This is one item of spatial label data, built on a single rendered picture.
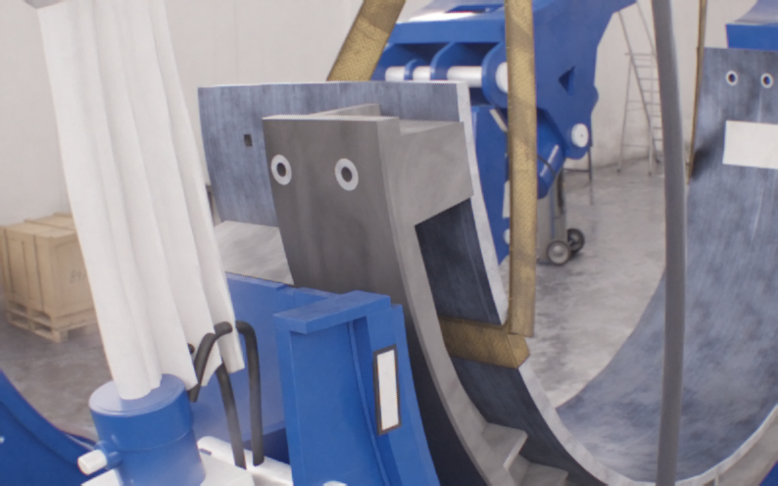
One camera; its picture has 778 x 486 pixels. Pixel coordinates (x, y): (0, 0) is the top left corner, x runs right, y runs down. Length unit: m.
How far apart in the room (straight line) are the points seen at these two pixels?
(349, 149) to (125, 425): 0.54
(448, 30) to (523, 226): 3.18
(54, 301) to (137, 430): 8.22
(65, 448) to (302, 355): 2.04
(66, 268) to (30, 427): 6.38
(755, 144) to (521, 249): 1.86
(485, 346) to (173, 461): 0.63
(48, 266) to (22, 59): 2.54
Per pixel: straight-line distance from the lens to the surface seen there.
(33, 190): 11.41
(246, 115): 2.16
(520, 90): 2.02
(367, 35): 2.33
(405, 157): 1.70
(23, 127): 11.31
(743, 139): 3.71
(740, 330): 3.38
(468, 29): 5.01
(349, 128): 1.70
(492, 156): 4.81
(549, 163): 5.20
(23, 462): 3.53
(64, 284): 9.80
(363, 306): 1.61
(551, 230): 11.45
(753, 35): 4.22
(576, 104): 5.31
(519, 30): 2.06
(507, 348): 1.92
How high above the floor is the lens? 2.50
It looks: 11 degrees down
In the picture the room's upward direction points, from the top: 4 degrees counter-clockwise
